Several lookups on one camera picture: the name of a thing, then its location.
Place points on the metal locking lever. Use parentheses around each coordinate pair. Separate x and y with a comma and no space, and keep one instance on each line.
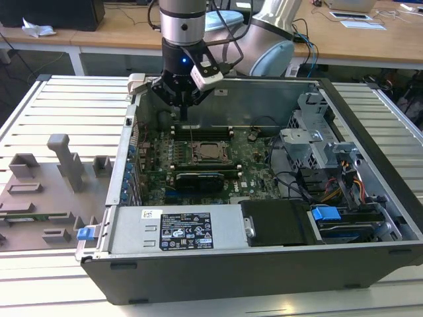
(192,135)
(211,162)

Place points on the black open PC case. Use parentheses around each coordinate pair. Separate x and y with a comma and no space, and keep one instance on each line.
(231,280)

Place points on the green motherboard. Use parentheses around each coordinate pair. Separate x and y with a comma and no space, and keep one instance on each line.
(254,185)

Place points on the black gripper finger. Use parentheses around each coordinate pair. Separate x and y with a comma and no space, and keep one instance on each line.
(198,99)
(163,92)

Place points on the black graphics card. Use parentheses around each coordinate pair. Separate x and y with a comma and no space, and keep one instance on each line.
(198,183)

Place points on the dark office chair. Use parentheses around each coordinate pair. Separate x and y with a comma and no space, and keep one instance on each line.
(409,105)

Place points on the metal drive cage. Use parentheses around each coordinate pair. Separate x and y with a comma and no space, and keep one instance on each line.
(297,145)

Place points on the white power adapter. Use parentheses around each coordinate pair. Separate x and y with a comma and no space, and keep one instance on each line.
(292,70)

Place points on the blue case latch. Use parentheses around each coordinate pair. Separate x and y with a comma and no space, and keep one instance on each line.
(83,233)

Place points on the blue disk carrier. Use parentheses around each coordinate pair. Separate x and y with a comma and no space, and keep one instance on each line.
(325,214)

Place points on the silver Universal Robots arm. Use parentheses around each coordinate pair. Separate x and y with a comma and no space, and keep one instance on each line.
(181,23)

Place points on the white paper sheet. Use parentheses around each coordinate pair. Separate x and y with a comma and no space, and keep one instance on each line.
(363,25)

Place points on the silver power supply unit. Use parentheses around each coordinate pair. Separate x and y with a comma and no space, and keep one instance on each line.
(132,231)

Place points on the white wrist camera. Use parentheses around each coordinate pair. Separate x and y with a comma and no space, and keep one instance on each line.
(206,81)

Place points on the black box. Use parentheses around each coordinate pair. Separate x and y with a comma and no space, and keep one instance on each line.
(49,13)

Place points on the black plastic shroud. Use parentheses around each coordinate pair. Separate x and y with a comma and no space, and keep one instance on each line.
(277,221)

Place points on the crumpled white paper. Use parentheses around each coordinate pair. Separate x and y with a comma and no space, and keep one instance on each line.
(36,29)

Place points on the black RAM slot row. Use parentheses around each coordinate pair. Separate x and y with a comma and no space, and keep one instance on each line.
(208,132)
(205,167)

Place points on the green RAM stick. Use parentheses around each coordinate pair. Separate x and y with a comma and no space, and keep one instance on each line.
(39,217)

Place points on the white flat device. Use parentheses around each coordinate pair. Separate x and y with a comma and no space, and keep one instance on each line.
(350,15)

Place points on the wooden desk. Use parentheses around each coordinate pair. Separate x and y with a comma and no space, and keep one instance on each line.
(132,33)

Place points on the black hard disk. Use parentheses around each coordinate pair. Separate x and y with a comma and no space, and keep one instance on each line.
(347,228)

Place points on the CPU socket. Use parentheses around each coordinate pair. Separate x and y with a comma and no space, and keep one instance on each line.
(191,150)

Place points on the grey parts rack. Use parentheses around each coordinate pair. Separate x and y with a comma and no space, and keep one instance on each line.
(49,198)

